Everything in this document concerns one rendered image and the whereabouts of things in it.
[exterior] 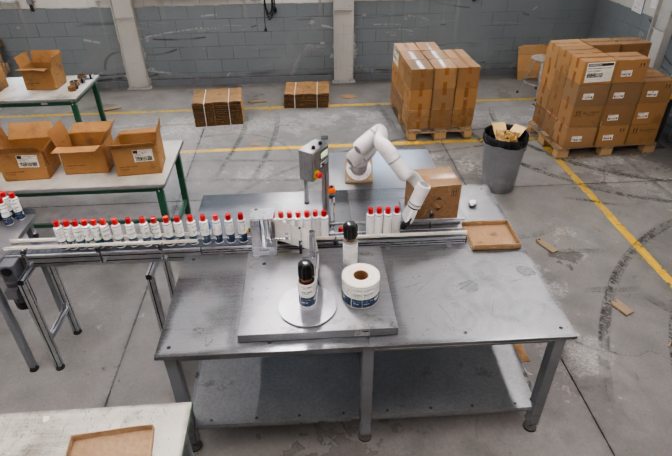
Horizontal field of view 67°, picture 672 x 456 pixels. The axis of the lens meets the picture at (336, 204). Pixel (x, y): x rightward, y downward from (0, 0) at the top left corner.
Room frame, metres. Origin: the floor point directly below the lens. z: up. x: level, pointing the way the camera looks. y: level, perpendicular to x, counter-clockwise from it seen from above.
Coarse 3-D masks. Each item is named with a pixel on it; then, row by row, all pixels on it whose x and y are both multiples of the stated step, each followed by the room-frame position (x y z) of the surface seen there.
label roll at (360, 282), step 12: (360, 264) 2.14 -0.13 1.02; (348, 276) 2.04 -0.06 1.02; (360, 276) 2.09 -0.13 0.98; (372, 276) 2.04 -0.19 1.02; (348, 288) 1.98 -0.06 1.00; (360, 288) 1.95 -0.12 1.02; (372, 288) 1.97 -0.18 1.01; (348, 300) 1.98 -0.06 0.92; (360, 300) 1.95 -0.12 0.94; (372, 300) 1.97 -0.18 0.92
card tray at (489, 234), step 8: (464, 224) 2.75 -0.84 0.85; (472, 224) 2.76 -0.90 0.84; (480, 224) 2.76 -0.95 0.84; (488, 224) 2.76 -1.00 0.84; (496, 224) 2.76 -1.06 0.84; (504, 224) 2.77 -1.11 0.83; (472, 232) 2.68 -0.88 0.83; (480, 232) 2.68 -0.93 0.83; (488, 232) 2.68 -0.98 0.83; (496, 232) 2.68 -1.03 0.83; (504, 232) 2.68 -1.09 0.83; (512, 232) 2.65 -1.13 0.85; (472, 240) 2.59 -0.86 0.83; (480, 240) 2.59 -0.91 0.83; (488, 240) 2.59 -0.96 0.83; (496, 240) 2.59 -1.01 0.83; (504, 240) 2.59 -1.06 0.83; (512, 240) 2.59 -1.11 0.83; (472, 248) 2.51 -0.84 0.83; (480, 248) 2.50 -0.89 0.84; (488, 248) 2.50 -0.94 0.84; (496, 248) 2.50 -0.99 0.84; (504, 248) 2.51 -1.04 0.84; (512, 248) 2.51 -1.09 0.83
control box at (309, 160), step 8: (312, 144) 2.68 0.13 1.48; (304, 152) 2.59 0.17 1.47; (312, 152) 2.58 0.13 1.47; (304, 160) 2.59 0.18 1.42; (312, 160) 2.57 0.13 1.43; (320, 160) 2.63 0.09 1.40; (328, 160) 2.70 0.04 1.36; (304, 168) 2.60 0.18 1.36; (312, 168) 2.57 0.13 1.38; (320, 168) 2.63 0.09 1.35; (328, 168) 2.70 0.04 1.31; (304, 176) 2.60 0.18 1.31; (312, 176) 2.57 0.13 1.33
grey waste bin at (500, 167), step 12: (492, 156) 4.52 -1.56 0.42; (504, 156) 4.46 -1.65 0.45; (516, 156) 4.46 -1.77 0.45; (492, 168) 4.52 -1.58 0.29; (504, 168) 4.47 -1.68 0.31; (516, 168) 4.49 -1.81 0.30; (492, 180) 4.51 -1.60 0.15; (504, 180) 4.47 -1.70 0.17; (492, 192) 4.50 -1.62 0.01; (504, 192) 4.48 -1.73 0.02
